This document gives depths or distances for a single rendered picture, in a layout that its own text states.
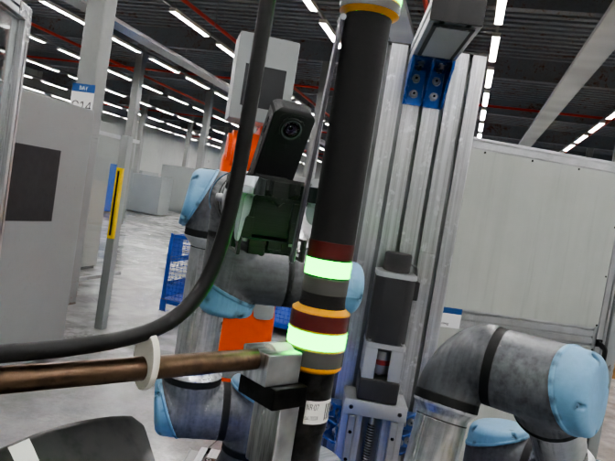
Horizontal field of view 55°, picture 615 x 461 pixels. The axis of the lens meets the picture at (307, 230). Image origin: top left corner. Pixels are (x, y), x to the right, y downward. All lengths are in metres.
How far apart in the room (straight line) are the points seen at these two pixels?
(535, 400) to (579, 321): 1.81
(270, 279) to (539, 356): 0.38
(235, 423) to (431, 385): 0.46
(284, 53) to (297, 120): 3.85
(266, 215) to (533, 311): 2.04
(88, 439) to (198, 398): 0.68
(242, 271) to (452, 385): 0.35
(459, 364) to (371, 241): 0.51
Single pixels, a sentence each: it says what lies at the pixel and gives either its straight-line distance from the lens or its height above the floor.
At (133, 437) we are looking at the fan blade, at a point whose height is 1.43.
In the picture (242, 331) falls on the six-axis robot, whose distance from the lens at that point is 4.38.
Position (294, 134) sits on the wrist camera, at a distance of 0.61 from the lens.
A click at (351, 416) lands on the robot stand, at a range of 1.31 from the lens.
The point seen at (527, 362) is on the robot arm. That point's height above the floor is 1.48.
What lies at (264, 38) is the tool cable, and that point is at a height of 1.75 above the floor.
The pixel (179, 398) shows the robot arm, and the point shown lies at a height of 1.24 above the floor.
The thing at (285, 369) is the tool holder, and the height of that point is 1.54.
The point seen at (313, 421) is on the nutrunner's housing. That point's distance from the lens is 0.44.
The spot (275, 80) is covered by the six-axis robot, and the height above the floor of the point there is 2.47.
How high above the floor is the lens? 1.66
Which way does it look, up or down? 3 degrees down
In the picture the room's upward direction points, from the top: 9 degrees clockwise
